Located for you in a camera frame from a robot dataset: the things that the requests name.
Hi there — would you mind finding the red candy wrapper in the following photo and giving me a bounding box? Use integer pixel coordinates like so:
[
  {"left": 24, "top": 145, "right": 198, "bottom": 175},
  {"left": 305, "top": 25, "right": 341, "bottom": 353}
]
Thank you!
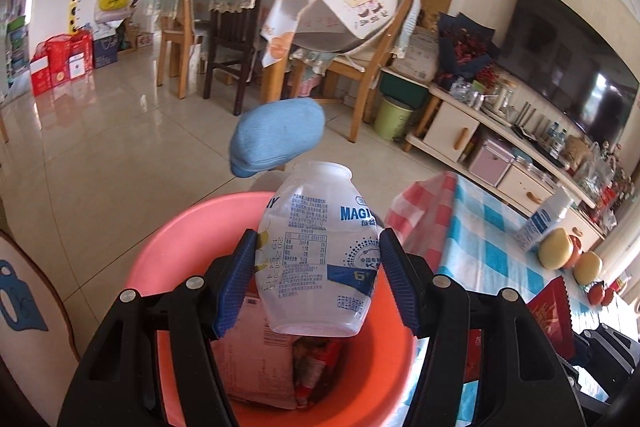
[{"left": 464, "top": 275, "right": 576, "bottom": 383}]

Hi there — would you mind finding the grey wipes packet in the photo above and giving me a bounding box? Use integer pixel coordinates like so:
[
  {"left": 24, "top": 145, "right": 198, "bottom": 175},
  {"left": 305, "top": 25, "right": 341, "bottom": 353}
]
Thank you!
[{"left": 212, "top": 296, "right": 298, "bottom": 410}]

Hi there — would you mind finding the small white yogurt bottle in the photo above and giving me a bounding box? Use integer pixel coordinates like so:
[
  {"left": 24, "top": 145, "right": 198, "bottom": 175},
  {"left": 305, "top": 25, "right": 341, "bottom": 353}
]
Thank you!
[{"left": 255, "top": 161, "right": 381, "bottom": 338}]

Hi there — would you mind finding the red snack wrapper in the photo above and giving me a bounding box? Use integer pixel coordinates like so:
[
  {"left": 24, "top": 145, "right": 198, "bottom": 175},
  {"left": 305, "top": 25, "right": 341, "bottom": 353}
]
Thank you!
[{"left": 293, "top": 337, "right": 344, "bottom": 409}]

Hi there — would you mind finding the pink trash bin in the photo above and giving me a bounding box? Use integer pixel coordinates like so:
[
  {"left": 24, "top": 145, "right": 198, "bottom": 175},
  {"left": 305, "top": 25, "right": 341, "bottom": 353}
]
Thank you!
[{"left": 127, "top": 192, "right": 416, "bottom": 426}]

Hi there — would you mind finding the small tangerine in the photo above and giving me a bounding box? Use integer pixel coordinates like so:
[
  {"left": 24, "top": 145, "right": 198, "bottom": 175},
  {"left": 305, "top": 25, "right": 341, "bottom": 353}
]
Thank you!
[{"left": 601, "top": 287, "right": 615, "bottom": 307}]

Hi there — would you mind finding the tangerine with leaf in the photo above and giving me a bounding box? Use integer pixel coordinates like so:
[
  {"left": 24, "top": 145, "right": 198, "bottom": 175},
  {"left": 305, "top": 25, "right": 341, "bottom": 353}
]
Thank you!
[{"left": 587, "top": 282, "right": 605, "bottom": 307}]

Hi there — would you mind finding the yellow pear right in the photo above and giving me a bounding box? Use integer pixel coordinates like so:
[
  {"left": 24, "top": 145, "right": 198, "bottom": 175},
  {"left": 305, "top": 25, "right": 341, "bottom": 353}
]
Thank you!
[{"left": 573, "top": 251, "right": 602, "bottom": 286}]

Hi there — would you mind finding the yellow pear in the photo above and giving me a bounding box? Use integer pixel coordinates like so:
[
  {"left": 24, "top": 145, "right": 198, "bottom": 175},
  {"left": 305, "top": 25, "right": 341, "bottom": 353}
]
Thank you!
[
  {"left": 573, "top": 251, "right": 602, "bottom": 286},
  {"left": 538, "top": 228, "right": 574, "bottom": 270}
]

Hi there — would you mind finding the red apple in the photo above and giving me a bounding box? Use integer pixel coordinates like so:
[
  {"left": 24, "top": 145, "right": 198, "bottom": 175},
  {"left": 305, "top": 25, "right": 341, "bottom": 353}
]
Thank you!
[{"left": 562, "top": 234, "right": 582, "bottom": 270}]

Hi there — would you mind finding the yellow pear left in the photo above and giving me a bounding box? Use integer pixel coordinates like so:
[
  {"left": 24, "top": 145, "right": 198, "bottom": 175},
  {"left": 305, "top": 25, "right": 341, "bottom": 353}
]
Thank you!
[{"left": 538, "top": 228, "right": 574, "bottom": 270}]

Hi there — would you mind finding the tall white milk bottle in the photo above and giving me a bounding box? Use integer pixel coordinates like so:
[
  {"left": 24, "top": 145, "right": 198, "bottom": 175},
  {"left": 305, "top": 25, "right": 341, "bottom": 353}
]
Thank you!
[{"left": 514, "top": 186, "right": 573, "bottom": 253}]

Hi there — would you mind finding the blue checkered tablecloth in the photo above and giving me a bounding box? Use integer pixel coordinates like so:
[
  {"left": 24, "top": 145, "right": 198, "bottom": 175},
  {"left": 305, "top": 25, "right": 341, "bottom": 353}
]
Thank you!
[{"left": 385, "top": 172, "right": 639, "bottom": 426}]

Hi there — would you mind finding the white tv cabinet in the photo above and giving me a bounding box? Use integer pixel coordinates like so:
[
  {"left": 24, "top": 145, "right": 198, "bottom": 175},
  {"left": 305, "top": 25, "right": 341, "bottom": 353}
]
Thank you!
[{"left": 405, "top": 87, "right": 604, "bottom": 251}]

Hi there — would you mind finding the pink storage box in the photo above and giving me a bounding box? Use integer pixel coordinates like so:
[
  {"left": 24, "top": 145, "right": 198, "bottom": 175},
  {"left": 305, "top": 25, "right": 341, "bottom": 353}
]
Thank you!
[{"left": 469, "top": 134, "right": 514, "bottom": 187}]

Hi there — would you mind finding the white electric kettle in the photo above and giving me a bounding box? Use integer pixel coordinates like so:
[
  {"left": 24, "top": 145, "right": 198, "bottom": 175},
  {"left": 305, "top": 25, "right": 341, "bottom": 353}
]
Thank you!
[{"left": 483, "top": 79, "right": 516, "bottom": 119}]

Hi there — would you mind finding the green waste bucket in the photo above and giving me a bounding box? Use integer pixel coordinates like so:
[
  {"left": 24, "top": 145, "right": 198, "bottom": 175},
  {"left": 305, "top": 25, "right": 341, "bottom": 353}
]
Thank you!
[{"left": 373, "top": 96, "right": 413, "bottom": 141}]

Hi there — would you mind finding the black flat television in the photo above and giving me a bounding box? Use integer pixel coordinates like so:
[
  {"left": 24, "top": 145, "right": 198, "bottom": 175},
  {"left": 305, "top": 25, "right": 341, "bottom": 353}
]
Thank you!
[{"left": 498, "top": 0, "right": 639, "bottom": 144}]

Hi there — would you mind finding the dark flower bouquet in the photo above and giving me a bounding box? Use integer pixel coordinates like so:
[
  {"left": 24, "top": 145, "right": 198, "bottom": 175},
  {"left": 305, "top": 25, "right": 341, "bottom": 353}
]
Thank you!
[{"left": 434, "top": 12, "right": 499, "bottom": 91}]

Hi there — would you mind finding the wooden chair with cloth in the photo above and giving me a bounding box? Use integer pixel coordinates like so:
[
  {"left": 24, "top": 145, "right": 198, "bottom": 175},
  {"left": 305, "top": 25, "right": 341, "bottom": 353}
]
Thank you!
[{"left": 260, "top": 0, "right": 421, "bottom": 143}]

